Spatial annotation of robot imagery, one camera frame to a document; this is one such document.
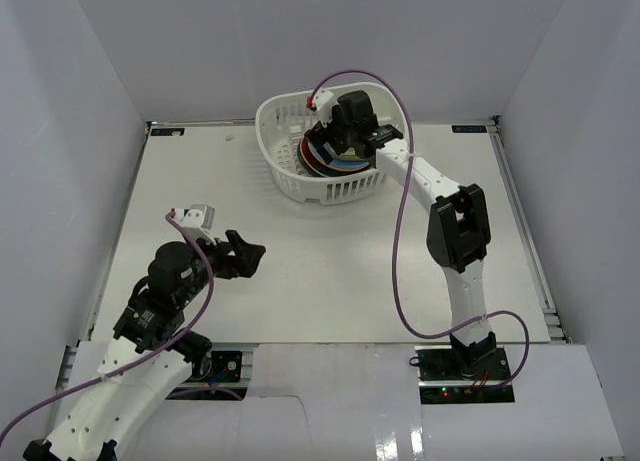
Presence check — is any grey deer plate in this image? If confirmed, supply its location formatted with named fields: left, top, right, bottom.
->
left=297, top=137, right=326, bottom=178

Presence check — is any round yellow plate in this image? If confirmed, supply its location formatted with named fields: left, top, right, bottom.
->
left=308, top=140, right=331, bottom=162

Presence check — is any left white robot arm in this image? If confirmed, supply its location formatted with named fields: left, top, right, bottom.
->
left=23, top=230, right=266, bottom=460

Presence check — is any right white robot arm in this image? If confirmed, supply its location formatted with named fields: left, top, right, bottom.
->
left=307, top=89, right=496, bottom=380

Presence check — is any white plastic dish bin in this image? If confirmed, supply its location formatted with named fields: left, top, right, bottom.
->
left=256, top=91, right=384, bottom=206

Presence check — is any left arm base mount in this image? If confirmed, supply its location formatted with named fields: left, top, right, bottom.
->
left=168, top=350, right=247, bottom=401

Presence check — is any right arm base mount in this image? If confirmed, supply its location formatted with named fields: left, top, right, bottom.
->
left=409, top=348, right=515, bottom=406

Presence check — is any red teal flower plate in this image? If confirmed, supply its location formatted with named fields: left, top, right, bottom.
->
left=303, top=135, right=341, bottom=177

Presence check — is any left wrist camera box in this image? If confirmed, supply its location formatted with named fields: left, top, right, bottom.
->
left=170, top=204, right=215, bottom=242

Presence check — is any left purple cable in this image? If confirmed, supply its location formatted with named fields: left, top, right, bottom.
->
left=0, top=210, right=216, bottom=435

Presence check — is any purple cable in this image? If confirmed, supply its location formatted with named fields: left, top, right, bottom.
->
left=310, top=69, right=530, bottom=390
left=0, top=210, right=216, bottom=435

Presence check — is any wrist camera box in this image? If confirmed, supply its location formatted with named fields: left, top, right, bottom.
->
left=170, top=204, right=215, bottom=242
left=306, top=88, right=336, bottom=124

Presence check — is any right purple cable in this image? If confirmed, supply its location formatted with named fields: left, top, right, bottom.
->
left=310, top=69, right=530, bottom=390

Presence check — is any round blue plate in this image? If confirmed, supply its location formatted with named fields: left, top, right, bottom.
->
left=324, top=143, right=371, bottom=173

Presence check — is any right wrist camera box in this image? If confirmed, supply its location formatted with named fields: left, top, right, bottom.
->
left=306, top=88, right=336, bottom=124

